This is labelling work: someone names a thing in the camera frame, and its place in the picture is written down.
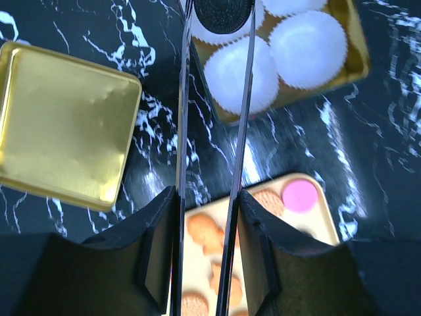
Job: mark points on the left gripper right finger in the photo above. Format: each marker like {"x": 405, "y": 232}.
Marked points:
{"x": 358, "y": 277}

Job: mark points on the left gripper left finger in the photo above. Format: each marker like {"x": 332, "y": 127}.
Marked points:
{"x": 124, "y": 270}

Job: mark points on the orange swirl cookie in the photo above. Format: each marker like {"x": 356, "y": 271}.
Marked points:
{"x": 205, "y": 232}

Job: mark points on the black sandwich cookie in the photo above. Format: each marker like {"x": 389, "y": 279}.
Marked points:
{"x": 223, "y": 16}

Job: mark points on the yellow pineapple cookie centre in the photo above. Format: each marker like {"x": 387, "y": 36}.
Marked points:
{"x": 236, "y": 293}

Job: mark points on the round tan biscuit left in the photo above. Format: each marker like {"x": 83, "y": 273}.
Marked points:
{"x": 194, "y": 304}

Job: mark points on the round tan biscuit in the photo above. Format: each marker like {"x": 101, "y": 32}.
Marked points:
{"x": 194, "y": 304}
{"x": 271, "y": 201}

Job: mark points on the yellow plastic tray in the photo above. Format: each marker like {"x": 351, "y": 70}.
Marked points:
{"x": 254, "y": 262}

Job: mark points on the round tan biscuit top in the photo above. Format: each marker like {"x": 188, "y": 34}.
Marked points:
{"x": 271, "y": 201}

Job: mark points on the pink cookie right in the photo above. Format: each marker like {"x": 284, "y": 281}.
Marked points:
{"x": 300, "y": 195}

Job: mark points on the gold tin lid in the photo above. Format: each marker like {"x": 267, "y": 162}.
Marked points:
{"x": 66, "y": 125}

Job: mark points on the white paper cup front-left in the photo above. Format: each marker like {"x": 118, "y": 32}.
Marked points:
{"x": 225, "y": 75}

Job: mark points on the white paper cup front-right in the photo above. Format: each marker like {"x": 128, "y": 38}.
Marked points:
{"x": 309, "y": 49}

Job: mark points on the gold cookie tin box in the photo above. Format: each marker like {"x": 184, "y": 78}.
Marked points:
{"x": 356, "y": 67}

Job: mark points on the white paper cup back-right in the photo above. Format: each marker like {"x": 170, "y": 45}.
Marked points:
{"x": 282, "y": 8}

